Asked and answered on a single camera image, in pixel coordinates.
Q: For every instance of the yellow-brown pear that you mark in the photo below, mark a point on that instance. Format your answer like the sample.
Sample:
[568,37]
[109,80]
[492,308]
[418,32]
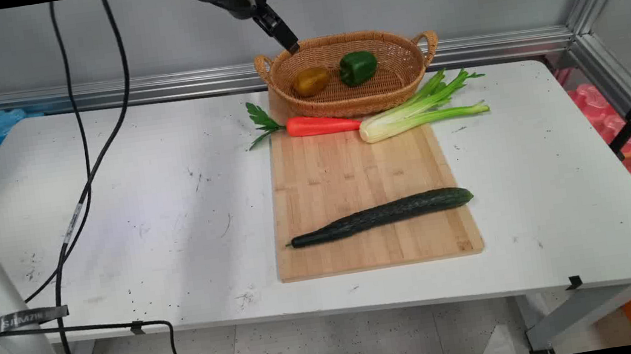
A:
[311,81]

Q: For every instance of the woven wicker basket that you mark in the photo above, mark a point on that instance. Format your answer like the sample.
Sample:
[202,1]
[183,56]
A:
[348,75]

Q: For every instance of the green bell pepper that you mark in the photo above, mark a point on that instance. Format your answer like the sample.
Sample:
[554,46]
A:
[358,67]

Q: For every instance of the orange carrot with green leaves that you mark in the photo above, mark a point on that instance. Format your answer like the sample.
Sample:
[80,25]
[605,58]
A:
[315,124]

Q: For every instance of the green celery stalk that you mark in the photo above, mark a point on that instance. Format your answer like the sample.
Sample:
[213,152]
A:
[417,112]

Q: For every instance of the bamboo cutting board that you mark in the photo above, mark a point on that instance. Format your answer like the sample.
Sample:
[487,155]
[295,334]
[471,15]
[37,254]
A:
[369,194]

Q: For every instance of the dark green cucumber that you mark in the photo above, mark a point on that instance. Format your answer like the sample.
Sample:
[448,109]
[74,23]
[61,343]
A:
[384,215]

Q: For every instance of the white table leg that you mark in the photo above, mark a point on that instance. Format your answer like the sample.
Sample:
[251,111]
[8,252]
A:
[578,316]

